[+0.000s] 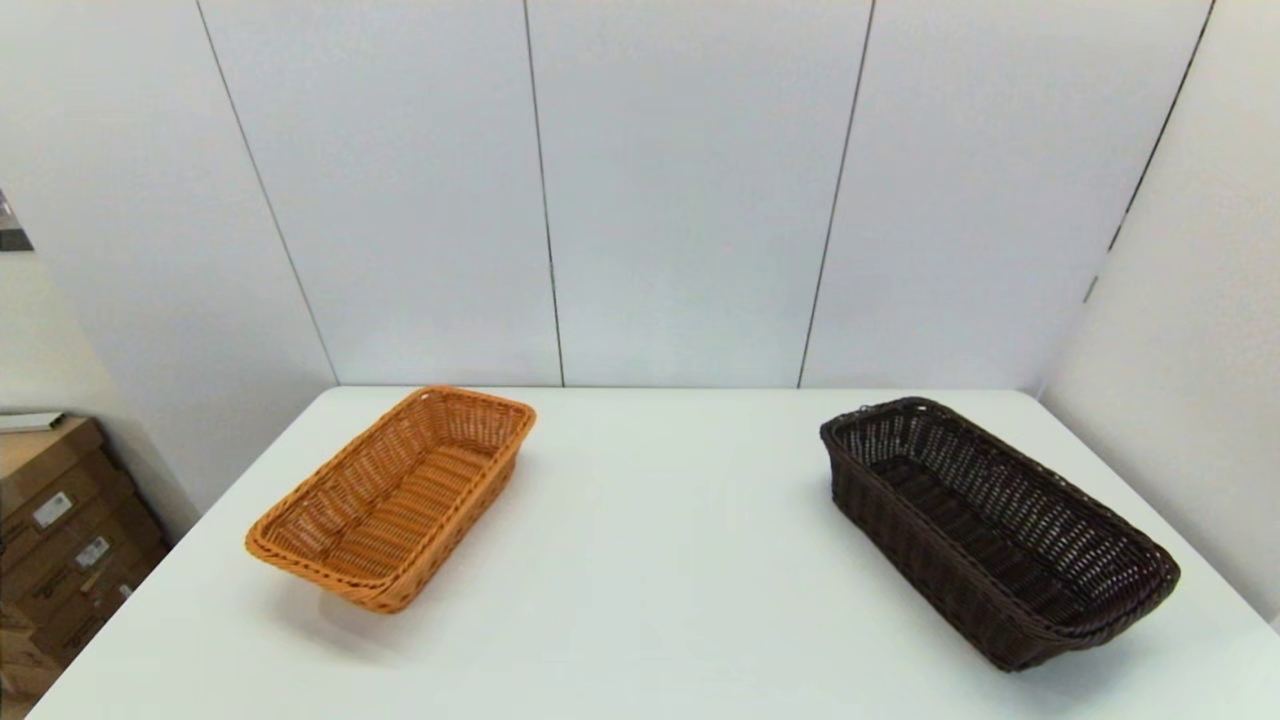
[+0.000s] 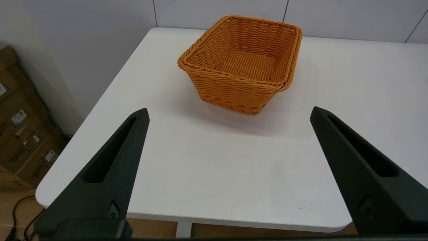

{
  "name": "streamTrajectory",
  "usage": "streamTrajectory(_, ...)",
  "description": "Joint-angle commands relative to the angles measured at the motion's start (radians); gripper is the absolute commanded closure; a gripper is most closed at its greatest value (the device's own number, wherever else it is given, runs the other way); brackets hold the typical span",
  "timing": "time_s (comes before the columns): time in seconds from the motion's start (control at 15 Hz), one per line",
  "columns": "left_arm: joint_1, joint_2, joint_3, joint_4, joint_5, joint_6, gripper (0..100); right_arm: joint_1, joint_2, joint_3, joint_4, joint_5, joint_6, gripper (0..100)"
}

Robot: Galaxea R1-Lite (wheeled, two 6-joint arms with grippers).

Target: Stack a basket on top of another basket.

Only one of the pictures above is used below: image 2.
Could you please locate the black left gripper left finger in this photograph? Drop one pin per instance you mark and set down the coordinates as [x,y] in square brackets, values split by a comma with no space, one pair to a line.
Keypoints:
[110,174]

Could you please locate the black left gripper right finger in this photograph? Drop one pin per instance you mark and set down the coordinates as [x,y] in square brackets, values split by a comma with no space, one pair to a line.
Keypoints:
[361,180]

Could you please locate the orange wicker basket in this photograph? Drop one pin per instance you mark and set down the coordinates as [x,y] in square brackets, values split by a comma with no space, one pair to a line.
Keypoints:
[240,63]

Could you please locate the brown cardboard box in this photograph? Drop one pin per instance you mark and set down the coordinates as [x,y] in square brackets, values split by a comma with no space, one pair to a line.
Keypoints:
[18,117]
[33,140]
[50,155]
[13,180]
[10,80]

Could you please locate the white table leg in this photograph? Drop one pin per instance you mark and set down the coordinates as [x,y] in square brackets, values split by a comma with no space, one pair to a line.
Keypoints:
[184,231]

